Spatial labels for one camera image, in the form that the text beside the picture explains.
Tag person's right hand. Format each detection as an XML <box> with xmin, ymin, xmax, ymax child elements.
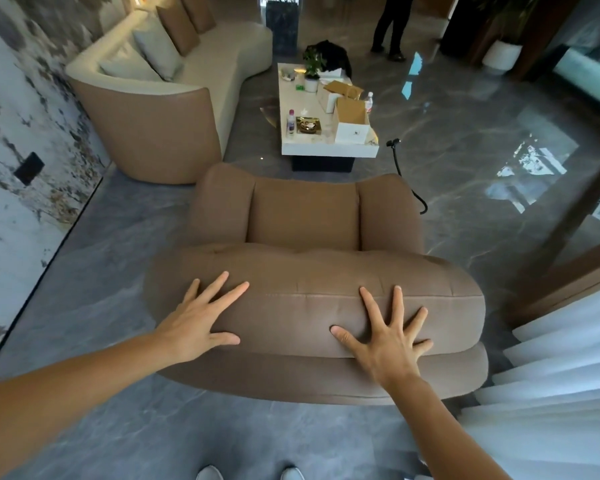
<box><xmin>330</xmin><ymin>286</ymin><xmax>434</xmax><ymax>391</ymax></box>

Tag person's left hand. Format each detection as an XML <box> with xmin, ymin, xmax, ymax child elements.
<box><xmin>155</xmin><ymin>271</ymin><xmax>251</xmax><ymax>366</ymax></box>

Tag brown padded armchair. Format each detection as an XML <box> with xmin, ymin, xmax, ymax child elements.
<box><xmin>143</xmin><ymin>162</ymin><xmax>490</xmax><ymax>407</ymax></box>

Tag person's right forearm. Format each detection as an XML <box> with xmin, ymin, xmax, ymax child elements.
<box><xmin>380</xmin><ymin>371</ymin><xmax>512</xmax><ymax>480</ymax></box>

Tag person's left forearm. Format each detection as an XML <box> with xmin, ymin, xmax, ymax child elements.
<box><xmin>0</xmin><ymin>329</ymin><xmax>176</xmax><ymax>480</ymax></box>

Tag white pleated curtain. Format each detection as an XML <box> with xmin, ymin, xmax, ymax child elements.
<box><xmin>415</xmin><ymin>281</ymin><xmax>600</xmax><ymax>480</ymax></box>

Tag white coffee table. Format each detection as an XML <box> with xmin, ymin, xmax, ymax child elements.
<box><xmin>278</xmin><ymin>63</ymin><xmax>380</xmax><ymax>173</ymax></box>

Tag cream and tan curved sofa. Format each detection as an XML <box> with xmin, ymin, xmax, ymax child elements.
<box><xmin>64</xmin><ymin>9</ymin><xmax>274</xmax><ymax>186</ymax></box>

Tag open white cardboard box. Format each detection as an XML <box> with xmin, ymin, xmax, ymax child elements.
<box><xmin>333</xmin><ymin>98</ymin><xmax>371</xmax><ymax>146</ymax></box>

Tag open brown cardboard box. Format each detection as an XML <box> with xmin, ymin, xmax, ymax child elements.
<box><xmin>317</xmin><ymin>80</ymin><xmax>365</xmax><ymax>114</ymax></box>

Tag small potted plant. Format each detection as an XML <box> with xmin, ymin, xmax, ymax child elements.
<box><xmin>302</xmin><ymin>45</ymin><xmax>328</xmax><ymax>94</ymax></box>

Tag small white cushion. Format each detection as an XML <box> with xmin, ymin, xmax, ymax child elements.
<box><xmin>98</xmin><ymin>41</ymin><xmax>164</xmax><ymax>82</ymax></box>

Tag large white cushion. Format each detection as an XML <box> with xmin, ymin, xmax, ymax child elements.
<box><xmin>132</xmin><ymin>14</ymin><xmax>185</xmax><ymax>82</ymax></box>

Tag black bag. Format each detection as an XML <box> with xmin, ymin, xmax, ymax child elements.
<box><xmin>307</xmin><ymin>40</ymin><xmax>353</xmax><ymax>79</ymax></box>

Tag brown cushion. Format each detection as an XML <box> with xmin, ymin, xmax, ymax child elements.
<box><xmin>155</xmin><ymin>2</ymin><xmax>201</xmax><ymax>57</ymax></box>
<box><xmin>179</xmin><ymin>0</ymin><xmax>217</xmax><ymax>35</ymax></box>

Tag dark marble planter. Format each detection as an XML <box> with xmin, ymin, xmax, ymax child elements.
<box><xmin>265</xmin><ymin>0</ymin><xmax>301</xmax><ymax>58</ymax></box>

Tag white round plant pot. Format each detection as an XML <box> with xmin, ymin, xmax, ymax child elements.
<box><xmin>482</xmin><ymin>40</ymin><xmax>524</xmax><ymax>72</ymax></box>

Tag large green plant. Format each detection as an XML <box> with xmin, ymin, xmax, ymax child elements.
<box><xmin>490</xmin><ymin>0</ymin><xmax>543</xmax><ymax>45</ymax></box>

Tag black cable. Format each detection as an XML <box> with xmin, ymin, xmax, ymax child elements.
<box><xmin>385</xmin><ymin>138</ymin><xmax>429</xmax><ymax>216</ymax></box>

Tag black wall socket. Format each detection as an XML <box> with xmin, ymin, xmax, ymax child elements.
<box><xmin>13</xmin><ymin>152</ymin><xmax>46</xmax><ymax>186</ymax></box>

